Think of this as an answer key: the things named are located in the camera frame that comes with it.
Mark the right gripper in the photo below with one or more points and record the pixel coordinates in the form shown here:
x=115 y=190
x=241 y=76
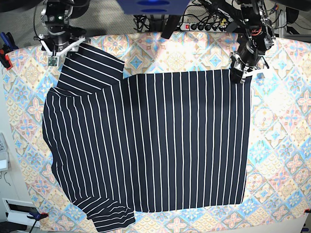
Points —
x=60 y=37

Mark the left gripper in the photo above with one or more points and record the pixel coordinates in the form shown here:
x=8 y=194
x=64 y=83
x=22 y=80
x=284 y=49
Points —
x=238 y=70

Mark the navy white striped T-shirt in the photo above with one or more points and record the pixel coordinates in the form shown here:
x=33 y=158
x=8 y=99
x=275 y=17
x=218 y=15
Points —
x=145 y=143

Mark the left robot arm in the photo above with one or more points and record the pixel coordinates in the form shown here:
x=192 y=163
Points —
x=258 y=38

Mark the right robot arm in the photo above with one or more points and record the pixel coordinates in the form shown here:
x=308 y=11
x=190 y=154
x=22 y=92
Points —
x=56 y=16

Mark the red orange table clamp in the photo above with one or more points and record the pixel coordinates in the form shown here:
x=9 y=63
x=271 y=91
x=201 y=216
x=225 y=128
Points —
x=4 y=59

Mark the white labelled power strip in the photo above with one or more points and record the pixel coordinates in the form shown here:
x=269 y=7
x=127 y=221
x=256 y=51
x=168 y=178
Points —
x=203 y=27

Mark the colourful patterned tablecloth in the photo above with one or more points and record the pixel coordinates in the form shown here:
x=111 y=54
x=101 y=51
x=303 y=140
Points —
x=278 y=183

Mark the white floor box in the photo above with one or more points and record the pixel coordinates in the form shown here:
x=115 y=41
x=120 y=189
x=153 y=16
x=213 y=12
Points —
x=18 y=211

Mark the blue black bar clamp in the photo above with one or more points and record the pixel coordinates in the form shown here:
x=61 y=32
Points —
x=37 y=216

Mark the white wrist camera bracket left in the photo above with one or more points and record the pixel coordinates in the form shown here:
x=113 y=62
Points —
x=254 y=73

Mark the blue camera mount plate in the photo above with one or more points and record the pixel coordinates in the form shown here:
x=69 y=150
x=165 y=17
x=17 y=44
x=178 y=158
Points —
x=153 y=7

